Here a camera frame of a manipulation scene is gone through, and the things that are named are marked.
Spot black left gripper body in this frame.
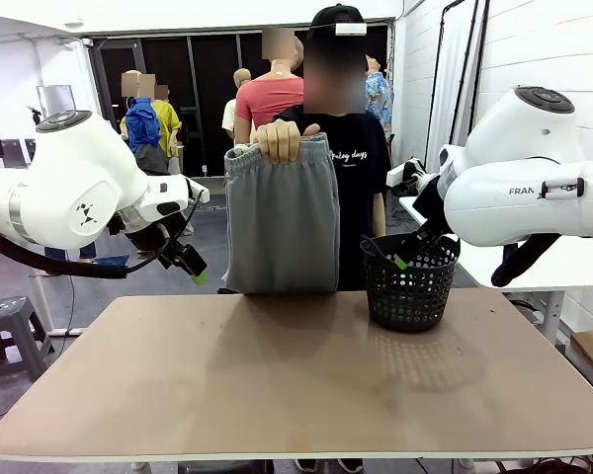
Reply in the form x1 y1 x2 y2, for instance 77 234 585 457
156 243 210 278

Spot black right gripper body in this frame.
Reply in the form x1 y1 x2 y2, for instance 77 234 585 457
412 175 449 233

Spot grey training pants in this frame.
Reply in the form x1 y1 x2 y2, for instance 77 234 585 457
223 131 341 296

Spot person's left forearm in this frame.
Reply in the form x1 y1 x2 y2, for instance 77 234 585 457
372 191 388 238

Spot person's right hand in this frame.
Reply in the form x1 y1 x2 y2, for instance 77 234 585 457
255 119 322 166

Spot white side table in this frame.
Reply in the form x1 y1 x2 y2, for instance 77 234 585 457
398 195 593 347

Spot dark grey perforated basket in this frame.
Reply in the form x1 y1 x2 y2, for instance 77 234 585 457
359 232 462 333

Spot person in black t-shirt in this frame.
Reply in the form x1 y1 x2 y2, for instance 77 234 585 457
271 2 394 474

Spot figure in blue floral shirt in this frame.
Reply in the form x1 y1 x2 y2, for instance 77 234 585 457
364 56 395 140

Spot white curtain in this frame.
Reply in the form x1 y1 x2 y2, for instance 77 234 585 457
427 0 486 159

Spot mannequin with yellow shirt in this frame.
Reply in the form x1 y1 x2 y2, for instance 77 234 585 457
150 83 183 162

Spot mannequin with blue jacket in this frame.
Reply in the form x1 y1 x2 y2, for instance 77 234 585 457
120 71 172 177

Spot black curved pipe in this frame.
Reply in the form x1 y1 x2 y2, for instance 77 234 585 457
423 0 468 159

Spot black straight pole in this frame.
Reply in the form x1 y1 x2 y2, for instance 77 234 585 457
452 0 491 149

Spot bare beige mannequin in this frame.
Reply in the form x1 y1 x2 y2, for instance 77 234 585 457
221 67 254 149

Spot grey plastic stool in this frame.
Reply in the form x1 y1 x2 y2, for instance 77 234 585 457
0 294 55 394

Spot black cap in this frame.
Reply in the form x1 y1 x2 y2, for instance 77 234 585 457
309 2 368 55

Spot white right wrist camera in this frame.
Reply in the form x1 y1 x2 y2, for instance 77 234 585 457
385 157 429 194

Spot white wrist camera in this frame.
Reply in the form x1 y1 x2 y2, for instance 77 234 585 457
185 177 212 203
385 157 429 194

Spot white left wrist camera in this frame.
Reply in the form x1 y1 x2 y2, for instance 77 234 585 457
185 177 212 203

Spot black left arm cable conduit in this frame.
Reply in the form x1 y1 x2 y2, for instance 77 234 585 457
0 190 202 280

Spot grey wall panel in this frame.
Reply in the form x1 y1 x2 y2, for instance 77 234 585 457
36 84 75 119

